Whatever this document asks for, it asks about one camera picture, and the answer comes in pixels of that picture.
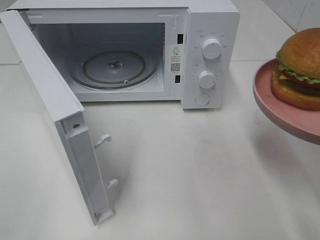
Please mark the round white door button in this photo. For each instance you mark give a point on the round white door button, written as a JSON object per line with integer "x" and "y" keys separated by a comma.
{"x": 202, "y": 99}

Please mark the white microwave door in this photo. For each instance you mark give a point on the white microwave door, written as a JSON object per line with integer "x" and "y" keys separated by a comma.
{"x": 65, "y": 111}

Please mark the toy burger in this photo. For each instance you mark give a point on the toy burger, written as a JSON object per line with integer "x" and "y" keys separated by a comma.
{"x": 296, "y": 79}

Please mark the pink round plate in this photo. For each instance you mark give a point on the pink round plate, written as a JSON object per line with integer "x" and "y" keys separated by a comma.
{"x": 302, "y": 123}

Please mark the glass microwave turntable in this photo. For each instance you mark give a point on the glass microwave turntable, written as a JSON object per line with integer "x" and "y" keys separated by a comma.
{"x": 113, "y": 65}

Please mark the white microwave oven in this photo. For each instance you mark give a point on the white microwave oven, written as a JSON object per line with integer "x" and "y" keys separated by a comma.
{"x": 174, "y": 29}

